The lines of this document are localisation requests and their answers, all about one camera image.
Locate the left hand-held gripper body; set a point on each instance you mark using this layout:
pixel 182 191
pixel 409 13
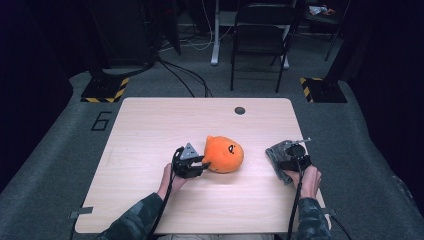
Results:
pixel 185 165

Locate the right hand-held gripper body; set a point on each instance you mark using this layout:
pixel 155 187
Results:
pixel 295 158

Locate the grey cloth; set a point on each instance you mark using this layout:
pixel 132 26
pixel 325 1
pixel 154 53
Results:
pixel 275 155

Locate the orange plush toy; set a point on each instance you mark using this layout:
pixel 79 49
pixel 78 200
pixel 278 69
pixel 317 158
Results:
pixel 223 155

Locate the person's left hand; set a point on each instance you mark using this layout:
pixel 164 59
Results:
pixel 170 185

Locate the person's right hand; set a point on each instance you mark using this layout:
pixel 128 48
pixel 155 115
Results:
pixel 308 183

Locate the dark round table grommet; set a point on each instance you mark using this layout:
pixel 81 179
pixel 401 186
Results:
pixel 239 110

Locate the grey tape strip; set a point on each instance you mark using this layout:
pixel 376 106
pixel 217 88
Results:
pixel 331 211
pixel 81 211

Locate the black yellow striped stand base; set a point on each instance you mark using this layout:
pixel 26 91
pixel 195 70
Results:
pixel 105 90
pixel 325 90

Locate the white desk leg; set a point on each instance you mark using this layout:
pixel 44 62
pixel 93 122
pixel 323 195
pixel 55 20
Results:
pixel 215 36

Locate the black folding chair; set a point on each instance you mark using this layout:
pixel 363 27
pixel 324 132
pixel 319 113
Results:
pixel 263 36

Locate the dark side table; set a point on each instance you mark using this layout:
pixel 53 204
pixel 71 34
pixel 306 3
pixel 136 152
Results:
pixel 328 20

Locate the black cabinet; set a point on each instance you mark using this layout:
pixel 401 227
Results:
pixel 123 33

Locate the white and orange small items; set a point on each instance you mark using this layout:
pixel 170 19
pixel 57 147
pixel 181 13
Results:
pixel 320 10

